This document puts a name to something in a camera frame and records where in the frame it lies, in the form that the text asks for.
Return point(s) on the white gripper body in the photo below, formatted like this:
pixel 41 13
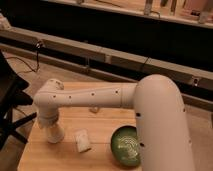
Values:
pixel 47 120

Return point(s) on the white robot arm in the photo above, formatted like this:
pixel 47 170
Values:
pixel 161 122

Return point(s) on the black office chair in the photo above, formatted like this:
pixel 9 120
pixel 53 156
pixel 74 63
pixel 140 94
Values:
pixel 12 95

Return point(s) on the green bowl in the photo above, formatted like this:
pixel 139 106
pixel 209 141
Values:
pixel 125 147

